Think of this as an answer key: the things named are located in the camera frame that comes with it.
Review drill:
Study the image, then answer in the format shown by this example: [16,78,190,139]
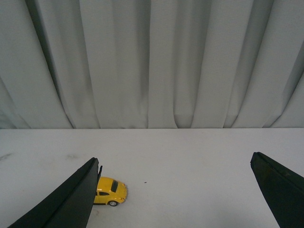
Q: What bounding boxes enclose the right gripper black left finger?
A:
[10,157,102,228]

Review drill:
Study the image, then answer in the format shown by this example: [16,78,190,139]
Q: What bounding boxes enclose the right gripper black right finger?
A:
[250,152,304,228]

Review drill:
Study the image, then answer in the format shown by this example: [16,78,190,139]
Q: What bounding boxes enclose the yellow beetle toy car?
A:
[93,177,128,207]

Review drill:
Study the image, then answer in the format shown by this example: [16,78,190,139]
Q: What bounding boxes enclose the white curtain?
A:
[0,0,304,129]

